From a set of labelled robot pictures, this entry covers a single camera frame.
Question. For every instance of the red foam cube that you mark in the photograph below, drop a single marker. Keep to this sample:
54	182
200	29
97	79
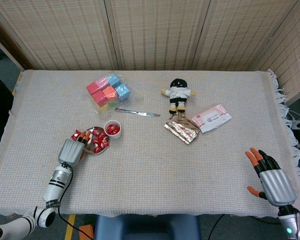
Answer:
93	88
100	98

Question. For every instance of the pink white wet wipes pack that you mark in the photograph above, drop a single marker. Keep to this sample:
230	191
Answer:
211	118

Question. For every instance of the blue chair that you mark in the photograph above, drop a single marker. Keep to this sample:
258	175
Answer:
147	228

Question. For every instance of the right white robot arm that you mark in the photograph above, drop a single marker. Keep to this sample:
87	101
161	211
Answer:
288	222

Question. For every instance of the pile of red candies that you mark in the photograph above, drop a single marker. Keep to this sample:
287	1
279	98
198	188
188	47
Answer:
101	141

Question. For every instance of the round metal plate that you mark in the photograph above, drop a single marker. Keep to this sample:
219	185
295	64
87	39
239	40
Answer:
105	147

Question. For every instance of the pink foam cube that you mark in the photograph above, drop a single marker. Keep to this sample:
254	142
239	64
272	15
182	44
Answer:
101	81

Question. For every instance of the woven bamboo screen panel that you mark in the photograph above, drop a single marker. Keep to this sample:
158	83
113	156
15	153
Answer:
290	55
240	35
65	35
157	35

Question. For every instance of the plush doll in white shirt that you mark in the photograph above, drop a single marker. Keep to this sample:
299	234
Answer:
177	93

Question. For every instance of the silver table knife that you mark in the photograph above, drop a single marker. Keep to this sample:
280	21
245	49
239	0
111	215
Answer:
140	113

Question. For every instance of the yellow foam cube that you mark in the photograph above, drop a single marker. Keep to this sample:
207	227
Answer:
103	108

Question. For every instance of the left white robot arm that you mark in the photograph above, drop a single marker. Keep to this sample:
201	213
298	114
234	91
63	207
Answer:
53	187

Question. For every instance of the brown wooden board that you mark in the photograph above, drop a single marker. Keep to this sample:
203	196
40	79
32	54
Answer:
7	42

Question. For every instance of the clear plastic bag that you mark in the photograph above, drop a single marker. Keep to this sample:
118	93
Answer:
135	98

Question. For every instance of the white paper cup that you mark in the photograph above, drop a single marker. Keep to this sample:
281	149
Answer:
115	136

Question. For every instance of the orange foam cube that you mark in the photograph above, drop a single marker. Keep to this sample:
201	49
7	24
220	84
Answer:
109	93

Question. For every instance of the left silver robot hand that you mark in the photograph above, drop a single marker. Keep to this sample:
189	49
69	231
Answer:
70	152

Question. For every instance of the green foam cube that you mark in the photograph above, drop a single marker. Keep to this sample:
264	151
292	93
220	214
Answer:
112	104

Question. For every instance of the orange block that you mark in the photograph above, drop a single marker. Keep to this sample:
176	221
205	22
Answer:
87	231

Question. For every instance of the beige woven tablecloth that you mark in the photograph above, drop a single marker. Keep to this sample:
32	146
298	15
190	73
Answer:
150	170

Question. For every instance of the light blue foam cube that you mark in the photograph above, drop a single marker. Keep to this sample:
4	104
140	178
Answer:
114	79
123	92

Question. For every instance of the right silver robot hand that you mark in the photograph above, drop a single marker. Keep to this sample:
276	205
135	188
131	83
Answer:
277	186

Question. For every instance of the gold foil snack package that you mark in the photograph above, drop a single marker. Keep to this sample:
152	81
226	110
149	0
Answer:
182	130

